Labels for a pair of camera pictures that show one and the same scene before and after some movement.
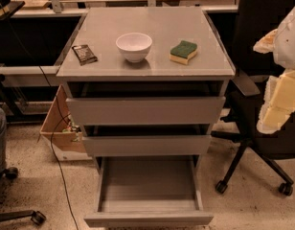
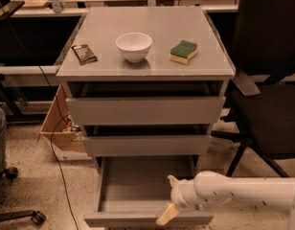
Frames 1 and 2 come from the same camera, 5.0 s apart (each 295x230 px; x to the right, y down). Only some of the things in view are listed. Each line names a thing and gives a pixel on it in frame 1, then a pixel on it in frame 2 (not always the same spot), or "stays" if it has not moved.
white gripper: x=290 y=43 -> x=176 y=193
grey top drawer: x=147 y=110 stays
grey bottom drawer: x=148 y=192 stays
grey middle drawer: x=147 y=146 stays
